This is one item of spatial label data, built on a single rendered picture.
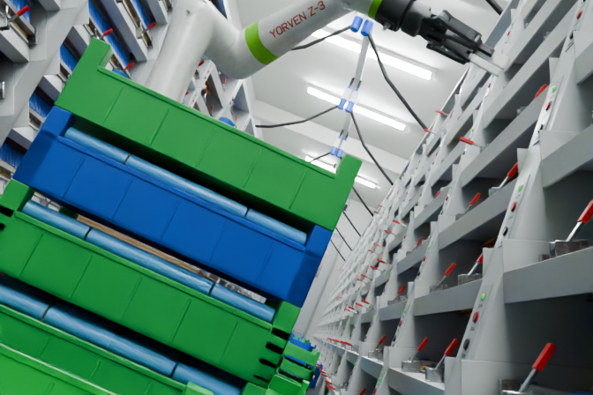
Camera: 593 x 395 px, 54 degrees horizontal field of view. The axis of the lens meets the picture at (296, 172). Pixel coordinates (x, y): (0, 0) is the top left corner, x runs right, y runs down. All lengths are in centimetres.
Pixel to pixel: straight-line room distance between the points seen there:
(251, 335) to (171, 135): 21
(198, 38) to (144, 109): 93
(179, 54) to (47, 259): 97
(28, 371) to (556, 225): 76
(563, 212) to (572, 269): 27
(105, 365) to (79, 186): 17
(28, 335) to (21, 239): 9
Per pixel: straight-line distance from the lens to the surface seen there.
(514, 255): 93
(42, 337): 59
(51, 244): 59
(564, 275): 73
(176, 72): 146
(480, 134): 174
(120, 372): 58
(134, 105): 60
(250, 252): 57
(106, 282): 57
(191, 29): 152
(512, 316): 93
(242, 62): 160
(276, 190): 58
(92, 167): 59
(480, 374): 91
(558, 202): 98
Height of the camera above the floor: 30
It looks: 14 degrees up
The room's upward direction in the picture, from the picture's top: 24 degrees clockwise
